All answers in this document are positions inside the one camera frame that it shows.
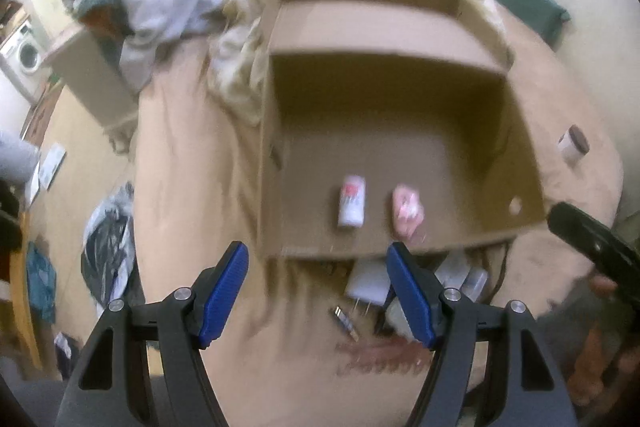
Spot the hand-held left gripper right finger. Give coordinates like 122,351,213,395
387,241,581,427

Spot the beige bed sheet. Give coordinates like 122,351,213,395
132,0,626,427

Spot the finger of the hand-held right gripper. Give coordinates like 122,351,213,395
547,202,640,293

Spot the person's right hand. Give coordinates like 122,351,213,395
590,274,621,298

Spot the grey rolled cloth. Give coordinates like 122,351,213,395
0,129,41,185

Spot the black plastic bag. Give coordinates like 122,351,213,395
80,182,143,313

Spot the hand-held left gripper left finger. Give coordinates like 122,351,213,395
55,241,249,427

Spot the small white bottle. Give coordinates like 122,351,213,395
337,175,367,228

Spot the white booklet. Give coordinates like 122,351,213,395
30,144,67,205

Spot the white washing machine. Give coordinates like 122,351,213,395
0,22,46,102

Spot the orange and teal cloth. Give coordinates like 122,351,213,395
75,0,136,52

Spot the white charger adapter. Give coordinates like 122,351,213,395
345,259,393,317

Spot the small dark gold stick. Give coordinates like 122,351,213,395
329,306,361,342

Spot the wooden chair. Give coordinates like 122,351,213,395
0,177,48,378

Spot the white cup with brown lid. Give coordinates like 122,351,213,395
557,125,591,165

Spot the large cardboard box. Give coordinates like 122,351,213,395
257,0,546,260

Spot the small cardboard box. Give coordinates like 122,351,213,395
42,24,141,132

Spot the pink patterned packet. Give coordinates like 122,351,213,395
391,185,426,238

